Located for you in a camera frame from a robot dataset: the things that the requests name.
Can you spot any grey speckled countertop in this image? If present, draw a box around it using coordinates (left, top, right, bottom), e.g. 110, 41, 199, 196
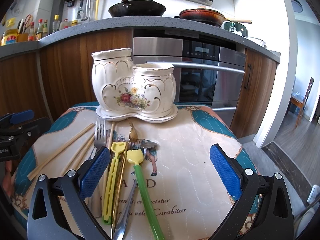
1, 16, 280, 63

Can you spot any green kettle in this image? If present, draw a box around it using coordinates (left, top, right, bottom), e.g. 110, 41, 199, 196
222, 22, 248, 37

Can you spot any right wooden cabinet door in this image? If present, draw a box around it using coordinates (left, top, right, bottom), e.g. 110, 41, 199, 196
230, 49, 278, 139

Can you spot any wooden chopstick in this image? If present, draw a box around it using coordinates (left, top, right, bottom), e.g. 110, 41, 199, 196
60, 134, 94, 176
101, 122, 115, 200
71, 137, 94, 170
27, 123, 94, 180

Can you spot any hanging metal utensil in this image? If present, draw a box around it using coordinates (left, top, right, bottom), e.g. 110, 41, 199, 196
81, 0, 91, 22

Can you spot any yellow plastic fork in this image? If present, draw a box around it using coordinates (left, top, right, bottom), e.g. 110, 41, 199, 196
102, 141, 126, 225

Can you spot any white floral ceramic utensil holder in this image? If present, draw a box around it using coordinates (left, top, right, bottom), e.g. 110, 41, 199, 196
91, 48, 178, 124

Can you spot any silver fork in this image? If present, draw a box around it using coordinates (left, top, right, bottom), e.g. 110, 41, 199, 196
88, 119, 107, 160

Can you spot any red brown frying pan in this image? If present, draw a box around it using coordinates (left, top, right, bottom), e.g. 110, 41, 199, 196
179, 8, 252, 27

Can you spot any wooden dining chair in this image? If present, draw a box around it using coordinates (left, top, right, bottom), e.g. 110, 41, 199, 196
289, 77, 314, 128

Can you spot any wooden cabinet door black handle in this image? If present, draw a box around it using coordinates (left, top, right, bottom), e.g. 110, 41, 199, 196
39, 29, 133, 120

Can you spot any yellow cap oil bottle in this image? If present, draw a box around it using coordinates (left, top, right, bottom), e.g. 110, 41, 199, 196
52, 15, 60, 33

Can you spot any yellow spoon green handle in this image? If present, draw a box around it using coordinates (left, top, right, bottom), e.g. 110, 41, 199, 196
126, 150, 165, 240

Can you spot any yellow lidded jar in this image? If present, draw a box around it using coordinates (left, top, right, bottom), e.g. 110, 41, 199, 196
1, 29, 18, 46

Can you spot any black wok wooden handle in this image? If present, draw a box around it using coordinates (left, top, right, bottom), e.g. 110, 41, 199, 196
108, 0, 166, 17

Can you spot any yellow hanging ladle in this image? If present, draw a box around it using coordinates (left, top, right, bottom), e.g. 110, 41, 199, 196
94, 0, 100, 21

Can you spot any stainless steel built-in oven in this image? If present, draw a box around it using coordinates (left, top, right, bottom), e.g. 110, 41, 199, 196
132, 29, 246, 126

